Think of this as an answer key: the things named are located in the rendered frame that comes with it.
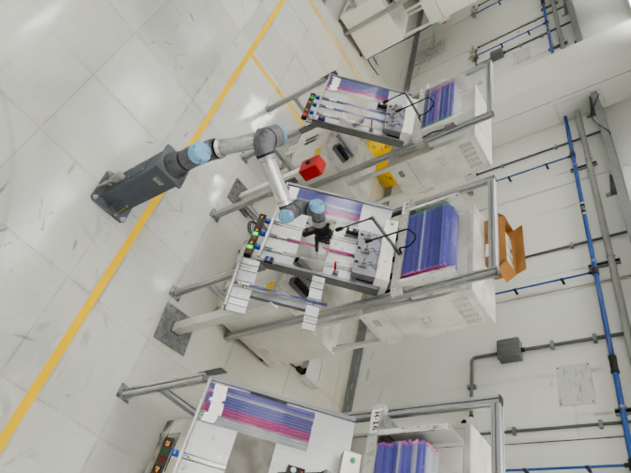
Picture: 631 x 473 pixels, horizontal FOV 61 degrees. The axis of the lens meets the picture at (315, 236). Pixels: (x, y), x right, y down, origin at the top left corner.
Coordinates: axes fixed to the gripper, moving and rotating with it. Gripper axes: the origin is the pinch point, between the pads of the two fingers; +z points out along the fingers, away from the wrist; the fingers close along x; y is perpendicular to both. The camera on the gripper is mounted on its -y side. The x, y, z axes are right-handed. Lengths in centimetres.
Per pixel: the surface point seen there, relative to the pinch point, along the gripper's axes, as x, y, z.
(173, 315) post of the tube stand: -27, -94, 42
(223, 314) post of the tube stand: -34, -53, 24
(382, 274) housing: -4.1, 35.4, 11.9
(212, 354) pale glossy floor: -29, -76, 77
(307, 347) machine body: -10, -17, 86
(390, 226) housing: 35, 35, 12
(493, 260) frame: -6, 92, -8
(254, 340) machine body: -10, -53, 84
